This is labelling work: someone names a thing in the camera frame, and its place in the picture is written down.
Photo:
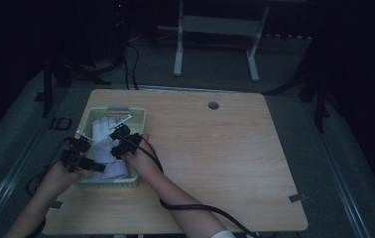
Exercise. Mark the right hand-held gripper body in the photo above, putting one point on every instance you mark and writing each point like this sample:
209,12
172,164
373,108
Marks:
132,142

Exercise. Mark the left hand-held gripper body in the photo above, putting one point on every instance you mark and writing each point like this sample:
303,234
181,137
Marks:
71,158

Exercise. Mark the lavender glove with white fingers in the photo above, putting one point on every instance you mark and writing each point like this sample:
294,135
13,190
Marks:
104,129

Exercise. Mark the lavender glove with grey palm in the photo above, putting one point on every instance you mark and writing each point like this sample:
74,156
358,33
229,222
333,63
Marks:
116,170

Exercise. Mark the pale green plastic basket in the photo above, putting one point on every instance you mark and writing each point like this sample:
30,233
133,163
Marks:
136,122

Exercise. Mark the person's left hand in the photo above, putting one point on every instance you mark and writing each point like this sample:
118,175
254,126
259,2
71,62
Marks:
63,177

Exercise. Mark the person's right hand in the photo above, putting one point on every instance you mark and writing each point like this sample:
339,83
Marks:
144,158

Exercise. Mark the grey tape piece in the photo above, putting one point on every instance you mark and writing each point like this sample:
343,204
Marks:
297,198
57,205

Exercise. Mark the black tripod stand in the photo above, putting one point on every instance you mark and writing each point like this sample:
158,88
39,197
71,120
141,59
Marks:
76,71

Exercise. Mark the grey round table grommet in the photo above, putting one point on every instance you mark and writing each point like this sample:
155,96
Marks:
213,105

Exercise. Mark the white sleeve cuff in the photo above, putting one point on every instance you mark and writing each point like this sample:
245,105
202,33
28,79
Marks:
223,234

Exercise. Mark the black metal stand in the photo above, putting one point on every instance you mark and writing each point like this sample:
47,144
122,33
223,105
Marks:
319,99

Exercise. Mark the black rectangular floor frame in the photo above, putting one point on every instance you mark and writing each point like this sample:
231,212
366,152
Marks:
62,123

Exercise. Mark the white metal desk frame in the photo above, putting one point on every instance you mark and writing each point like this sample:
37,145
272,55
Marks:
218,26

